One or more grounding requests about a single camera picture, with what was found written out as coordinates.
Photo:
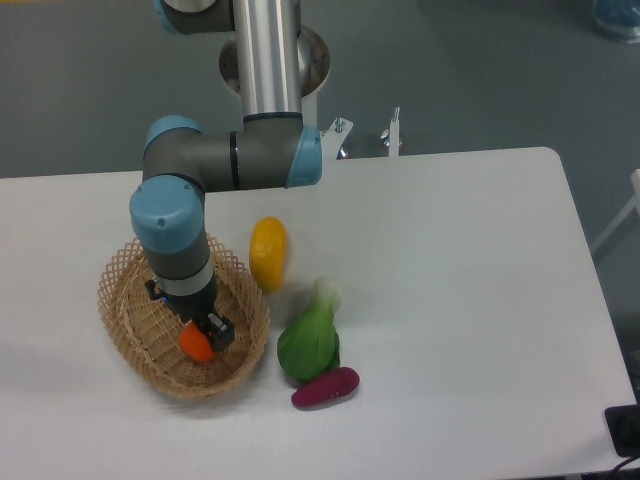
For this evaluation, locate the black device at table edge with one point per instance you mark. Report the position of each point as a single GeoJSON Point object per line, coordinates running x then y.
{"type": "Point", "coordinates": [623, 426]}

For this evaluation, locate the blue plastic bag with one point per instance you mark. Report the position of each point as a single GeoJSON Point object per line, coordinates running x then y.
{"type": "Point", "coordinates": [617, 18]}

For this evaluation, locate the white frame at right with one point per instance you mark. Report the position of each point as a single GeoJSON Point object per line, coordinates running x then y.
{"type": "Point", "coordinates": [620, 225]}

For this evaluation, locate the green toy bok choy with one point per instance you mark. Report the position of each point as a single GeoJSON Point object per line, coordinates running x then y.
{"type": "Point", "coordinates": [310, 344]}

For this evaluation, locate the yellow toy mango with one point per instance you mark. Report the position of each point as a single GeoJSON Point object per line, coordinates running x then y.
{"type": "Point", "coordinates": [268, 253]}

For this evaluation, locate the purple toy sweet potato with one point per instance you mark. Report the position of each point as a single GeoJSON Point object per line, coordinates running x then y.
{"type": "Point", "coordinates": [330, 386]}

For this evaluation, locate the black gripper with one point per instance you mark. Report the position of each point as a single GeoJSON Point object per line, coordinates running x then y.
{"type": "Point", "coordinates": [218, 330]}

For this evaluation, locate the orange toy fruit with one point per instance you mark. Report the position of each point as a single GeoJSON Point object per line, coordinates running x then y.
{"type": "Point", "coordinates": [195, 344]}

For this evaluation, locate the woven wicker basket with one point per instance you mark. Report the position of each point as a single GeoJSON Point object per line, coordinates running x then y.
{"type": "Point", "coordinates": [146, 333]}

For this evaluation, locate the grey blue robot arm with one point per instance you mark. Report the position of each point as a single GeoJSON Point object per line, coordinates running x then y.
{"type": "Point", "coordinates": [182, 164]}

